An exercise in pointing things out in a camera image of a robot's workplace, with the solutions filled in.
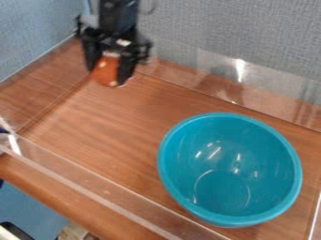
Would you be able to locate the brown and white toy mushroom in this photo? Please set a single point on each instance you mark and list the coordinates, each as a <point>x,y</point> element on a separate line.
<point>105,72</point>

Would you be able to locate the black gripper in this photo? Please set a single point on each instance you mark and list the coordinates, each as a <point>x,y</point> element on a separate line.
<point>98,40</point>

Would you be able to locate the clear acrylic front barrier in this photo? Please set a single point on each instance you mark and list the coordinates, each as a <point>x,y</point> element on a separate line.
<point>39,170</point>

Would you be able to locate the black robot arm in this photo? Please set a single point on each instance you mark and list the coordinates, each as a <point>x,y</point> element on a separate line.
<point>117,17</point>

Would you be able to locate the clear acrylic barrier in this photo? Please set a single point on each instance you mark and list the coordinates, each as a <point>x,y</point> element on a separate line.
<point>269,91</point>
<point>39,170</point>

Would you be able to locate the blue plastic bowl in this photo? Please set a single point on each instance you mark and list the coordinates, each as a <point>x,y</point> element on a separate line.
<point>230,169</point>

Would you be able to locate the clear acrylic back barrier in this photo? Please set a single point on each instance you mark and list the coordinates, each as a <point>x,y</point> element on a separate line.
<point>269,91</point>

